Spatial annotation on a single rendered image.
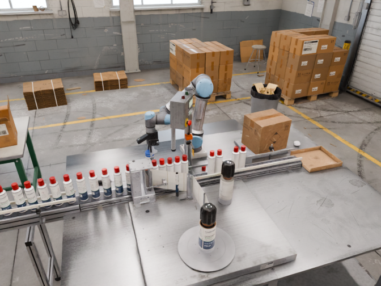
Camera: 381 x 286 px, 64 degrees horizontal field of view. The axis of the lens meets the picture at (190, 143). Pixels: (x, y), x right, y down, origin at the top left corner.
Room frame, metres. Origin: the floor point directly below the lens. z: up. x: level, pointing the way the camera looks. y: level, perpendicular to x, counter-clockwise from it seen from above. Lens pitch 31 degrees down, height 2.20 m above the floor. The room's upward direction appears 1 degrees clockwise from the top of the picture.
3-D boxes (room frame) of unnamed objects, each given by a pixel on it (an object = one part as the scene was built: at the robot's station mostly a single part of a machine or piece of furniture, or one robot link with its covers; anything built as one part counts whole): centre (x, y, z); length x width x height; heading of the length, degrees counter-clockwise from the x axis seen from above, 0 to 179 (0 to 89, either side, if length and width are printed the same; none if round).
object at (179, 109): (1.79, 0.06, 1.38); 0.17 x 0.10 x 0.19; 163
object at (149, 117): (2.01, 0.30, 1.20); 0.09 x 0.08 x 0.11; 92
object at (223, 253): (1.12, -0.09, 0.89); 0.31 x 0.31 x 0.01
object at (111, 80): (5.96, 1.65, 0.11); 0.65 x 0.54 x 0.22; 108
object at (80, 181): (1.49, 0.68, 0.98); 0.05 x 0.05 x 0.20
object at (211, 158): (1.77, -0.15, 0.98); 0.05 x 0.05 x 0.20
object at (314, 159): (2.06, -1.02, 0.85); 0.30 x 0.26 x 0.04; 108
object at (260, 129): (2.25, -0.63, 0.99); 0.30 x 0.24 x 0.27; 116
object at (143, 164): (1.52, 0.30, 1.14); 0.14 x 0.11 x 0.01; 108
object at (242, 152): (1.84, -0.38, 0.98); 0.05 x 0.05 x 0.20
